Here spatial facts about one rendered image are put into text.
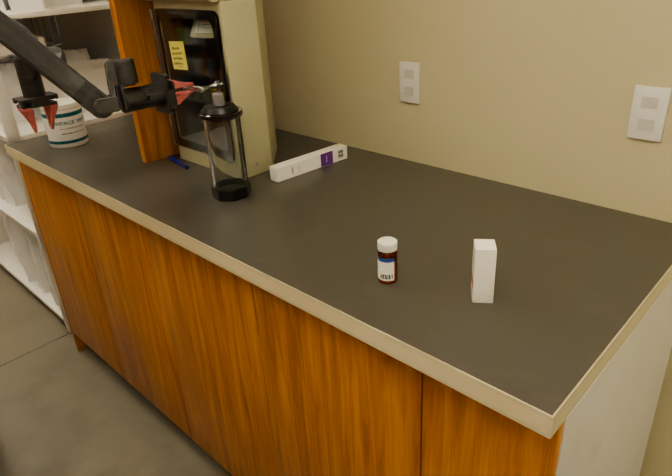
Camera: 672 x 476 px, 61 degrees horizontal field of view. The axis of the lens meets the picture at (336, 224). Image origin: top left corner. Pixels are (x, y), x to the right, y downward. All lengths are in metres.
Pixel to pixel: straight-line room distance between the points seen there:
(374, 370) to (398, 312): 0.13
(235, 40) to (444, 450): 1.08
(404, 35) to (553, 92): 0.45
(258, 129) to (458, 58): 0.57
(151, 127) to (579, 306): 1.34
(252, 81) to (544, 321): 0.99
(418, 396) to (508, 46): 0.88
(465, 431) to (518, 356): 0.16
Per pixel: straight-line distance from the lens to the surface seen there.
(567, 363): 0.93
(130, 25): 1.82
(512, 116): 1.53
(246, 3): 1.58
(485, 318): 1.00
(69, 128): 2.18
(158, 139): 1.89
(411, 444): 1.12
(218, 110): 1.42
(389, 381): 1.05
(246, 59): 1.58
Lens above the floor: 1.51
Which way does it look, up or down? 26 degrees down
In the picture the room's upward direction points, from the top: 3 degrees counter-clockwise
